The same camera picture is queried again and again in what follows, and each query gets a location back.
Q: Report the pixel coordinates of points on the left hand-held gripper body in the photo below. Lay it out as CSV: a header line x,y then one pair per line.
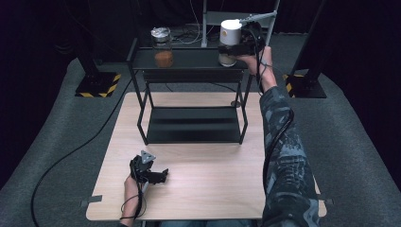
x,y
145,168

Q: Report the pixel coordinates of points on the person's left hand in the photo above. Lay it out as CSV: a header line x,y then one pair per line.
x,y
132,189

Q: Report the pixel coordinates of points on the black metal shelf rack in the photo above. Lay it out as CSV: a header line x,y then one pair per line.
x,y
192,58

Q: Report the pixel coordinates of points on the white metal stand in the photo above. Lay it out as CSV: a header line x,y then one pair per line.
x,y
212,18

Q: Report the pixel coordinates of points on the white-lidded jar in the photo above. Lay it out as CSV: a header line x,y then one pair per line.
x,y
230,34

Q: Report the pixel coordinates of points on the small grey round disc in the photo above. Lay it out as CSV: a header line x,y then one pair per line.
x,y
235,103

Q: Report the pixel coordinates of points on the person's right hand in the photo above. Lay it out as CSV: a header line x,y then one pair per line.
x,y
258,63

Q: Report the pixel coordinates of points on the grey tape strip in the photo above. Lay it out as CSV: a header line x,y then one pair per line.
x,y
327,201
93,199

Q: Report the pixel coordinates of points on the glass jar with brown powder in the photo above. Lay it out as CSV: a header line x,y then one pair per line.
x,y
164,58

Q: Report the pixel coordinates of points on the black stand with striped base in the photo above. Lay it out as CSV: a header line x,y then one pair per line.
x,y
94,85
307,88

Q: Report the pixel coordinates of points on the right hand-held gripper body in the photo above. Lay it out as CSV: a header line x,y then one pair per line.
x,y
252,39

